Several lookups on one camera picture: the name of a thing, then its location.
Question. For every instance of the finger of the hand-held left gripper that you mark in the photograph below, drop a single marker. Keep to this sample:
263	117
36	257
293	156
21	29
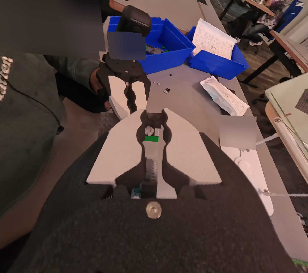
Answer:
118	95
140	92

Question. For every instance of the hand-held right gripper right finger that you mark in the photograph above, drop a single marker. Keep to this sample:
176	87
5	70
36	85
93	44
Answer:
190	155

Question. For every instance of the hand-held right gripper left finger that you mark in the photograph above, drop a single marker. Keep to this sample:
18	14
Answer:
115	155

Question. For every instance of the grey brick building model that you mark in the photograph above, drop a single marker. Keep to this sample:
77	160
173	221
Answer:
151	167

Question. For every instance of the person's left forearm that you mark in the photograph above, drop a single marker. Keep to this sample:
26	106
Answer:
77	66

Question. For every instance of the person's left hand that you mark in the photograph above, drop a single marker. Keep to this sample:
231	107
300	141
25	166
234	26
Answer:
95	80

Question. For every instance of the person's dark trousers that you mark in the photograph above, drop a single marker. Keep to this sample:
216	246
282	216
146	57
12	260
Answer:
77	97

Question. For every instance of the blue plastic storage bin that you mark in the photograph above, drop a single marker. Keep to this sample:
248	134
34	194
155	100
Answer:
168	61
216	66

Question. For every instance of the person in green hoodie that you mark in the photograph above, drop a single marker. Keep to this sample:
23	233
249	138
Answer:
24	133

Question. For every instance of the pale green table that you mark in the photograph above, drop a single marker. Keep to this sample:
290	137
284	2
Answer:
284	99

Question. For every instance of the dark grey baseplate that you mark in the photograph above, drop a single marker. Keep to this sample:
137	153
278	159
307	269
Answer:
302	102

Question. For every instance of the blue striped jacket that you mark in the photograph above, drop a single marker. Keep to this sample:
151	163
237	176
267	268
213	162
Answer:
293	15

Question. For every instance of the grey frame brick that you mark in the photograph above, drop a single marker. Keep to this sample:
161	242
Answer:
154	51

